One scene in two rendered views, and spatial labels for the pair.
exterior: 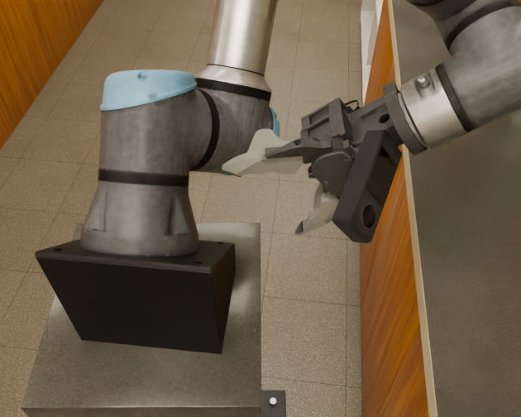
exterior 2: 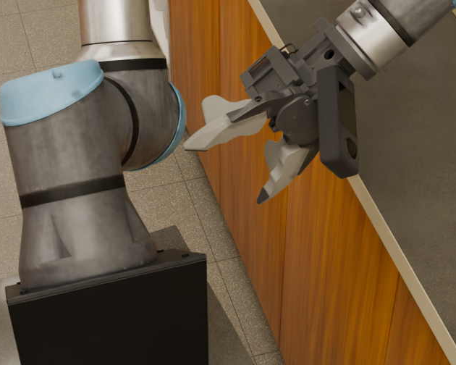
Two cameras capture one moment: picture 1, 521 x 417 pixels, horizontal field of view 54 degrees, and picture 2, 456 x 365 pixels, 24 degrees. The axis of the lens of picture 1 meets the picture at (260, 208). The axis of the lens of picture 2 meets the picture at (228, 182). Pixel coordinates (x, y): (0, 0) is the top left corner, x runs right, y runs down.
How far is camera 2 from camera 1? 59 cm
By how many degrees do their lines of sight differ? 17
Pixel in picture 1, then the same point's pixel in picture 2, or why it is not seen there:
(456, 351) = (452, 286)
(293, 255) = not seen: hidden behind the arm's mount
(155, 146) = (93, 147)
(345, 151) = (305, 95)
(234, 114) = (142, 93)
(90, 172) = not seen: outside the picture
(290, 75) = (19, 28)
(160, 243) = (132, 251)
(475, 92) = (408, 11)
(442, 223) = (384, 161)
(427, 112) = (372, 39)
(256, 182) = not seen: hidden behind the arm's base
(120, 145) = (55, 157)
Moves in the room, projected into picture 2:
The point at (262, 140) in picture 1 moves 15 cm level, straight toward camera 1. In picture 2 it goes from (214, 108) to (274, 199)
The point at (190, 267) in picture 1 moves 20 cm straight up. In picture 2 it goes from (184, 260) to (177, 109)
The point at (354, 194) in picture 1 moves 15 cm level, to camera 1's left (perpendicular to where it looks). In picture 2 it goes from (332, 130) to (195, 171)
